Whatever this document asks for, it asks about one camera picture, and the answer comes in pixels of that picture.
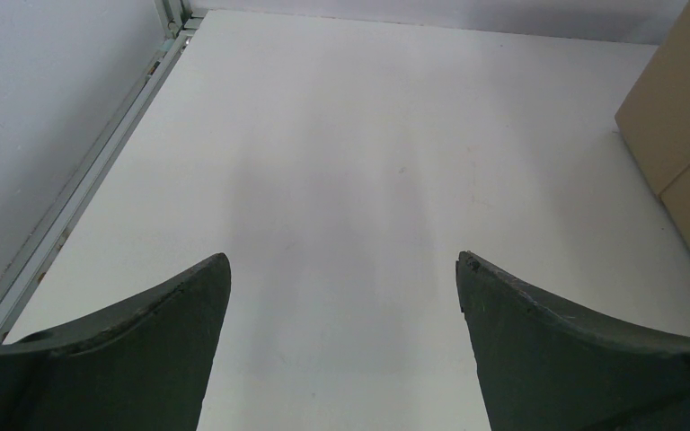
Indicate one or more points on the aluminium frame left post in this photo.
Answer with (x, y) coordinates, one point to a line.
(173, 15)

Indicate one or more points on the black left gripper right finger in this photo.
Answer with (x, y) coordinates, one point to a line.
(547, 363)

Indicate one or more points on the aluminium left floor rail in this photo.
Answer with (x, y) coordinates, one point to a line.
(35, 257)

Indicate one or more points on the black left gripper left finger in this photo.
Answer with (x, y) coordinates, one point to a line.
(142, 363)

